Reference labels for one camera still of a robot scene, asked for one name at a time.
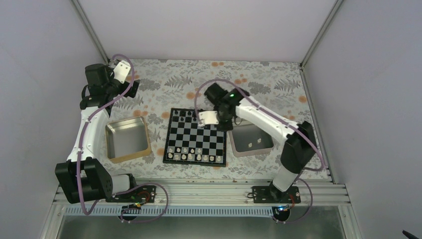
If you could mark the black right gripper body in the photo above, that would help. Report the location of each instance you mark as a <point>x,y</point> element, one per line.
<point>229,125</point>

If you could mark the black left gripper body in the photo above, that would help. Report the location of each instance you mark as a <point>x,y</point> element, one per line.
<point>110,89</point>

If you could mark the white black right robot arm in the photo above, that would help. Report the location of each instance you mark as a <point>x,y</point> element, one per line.
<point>298,138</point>

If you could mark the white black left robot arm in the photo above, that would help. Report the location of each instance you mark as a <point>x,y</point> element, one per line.
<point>82,173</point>

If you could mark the black chess pieces row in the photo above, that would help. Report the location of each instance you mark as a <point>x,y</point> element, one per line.
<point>183,115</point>

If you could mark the black white chess board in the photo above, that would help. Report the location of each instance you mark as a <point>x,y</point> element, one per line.
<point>190,135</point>

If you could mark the pink rimmed metal tin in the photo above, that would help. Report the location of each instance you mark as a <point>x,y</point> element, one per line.
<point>244,133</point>

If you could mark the floral patterned table mat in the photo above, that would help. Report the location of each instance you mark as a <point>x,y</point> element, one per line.
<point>166,84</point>

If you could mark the gold rimmed empty metal tin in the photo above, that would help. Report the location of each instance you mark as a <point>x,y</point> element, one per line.
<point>127,140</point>

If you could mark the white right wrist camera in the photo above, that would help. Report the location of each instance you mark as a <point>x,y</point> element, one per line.
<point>207,118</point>

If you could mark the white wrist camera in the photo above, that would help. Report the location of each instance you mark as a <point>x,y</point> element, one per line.
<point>207,118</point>
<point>121,71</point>

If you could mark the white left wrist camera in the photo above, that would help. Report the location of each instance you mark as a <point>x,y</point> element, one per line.
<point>121,71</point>

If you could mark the aluminium corner frame post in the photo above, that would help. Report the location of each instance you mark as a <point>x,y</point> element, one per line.
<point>326,24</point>
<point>89,29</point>

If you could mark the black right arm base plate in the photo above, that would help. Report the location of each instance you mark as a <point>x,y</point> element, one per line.
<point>271,195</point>

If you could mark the aluminium front rail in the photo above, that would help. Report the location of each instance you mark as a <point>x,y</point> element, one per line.
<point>234,192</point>

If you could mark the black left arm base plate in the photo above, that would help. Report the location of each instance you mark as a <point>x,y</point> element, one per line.
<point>144,194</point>

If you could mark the right aluminium corner frame post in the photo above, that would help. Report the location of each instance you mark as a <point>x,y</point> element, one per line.
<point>326,24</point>

